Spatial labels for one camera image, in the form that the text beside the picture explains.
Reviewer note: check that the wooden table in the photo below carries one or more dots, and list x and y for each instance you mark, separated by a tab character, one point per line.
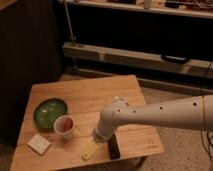
84	99

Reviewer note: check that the metal pole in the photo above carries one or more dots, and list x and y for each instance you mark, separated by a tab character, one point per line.
72	37

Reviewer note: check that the white sponge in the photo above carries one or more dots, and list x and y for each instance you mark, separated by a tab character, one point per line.
39	144

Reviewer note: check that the white remote control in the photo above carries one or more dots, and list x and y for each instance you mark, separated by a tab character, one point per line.
121	100

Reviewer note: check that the upper wooden shelf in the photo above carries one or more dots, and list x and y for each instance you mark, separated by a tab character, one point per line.
128	7

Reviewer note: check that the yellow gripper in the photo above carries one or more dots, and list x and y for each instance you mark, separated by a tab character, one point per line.
90	150

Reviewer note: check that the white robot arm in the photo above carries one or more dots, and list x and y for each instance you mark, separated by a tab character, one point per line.
194	113

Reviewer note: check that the green bowl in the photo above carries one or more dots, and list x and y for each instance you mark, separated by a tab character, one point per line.
48	111

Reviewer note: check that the wooden shelf beam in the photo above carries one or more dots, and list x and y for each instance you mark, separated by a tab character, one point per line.
136	59

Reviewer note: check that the black object on shelf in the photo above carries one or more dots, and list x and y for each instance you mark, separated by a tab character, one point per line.
176	60

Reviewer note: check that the red object in cup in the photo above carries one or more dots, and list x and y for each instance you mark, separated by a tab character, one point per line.
68	124

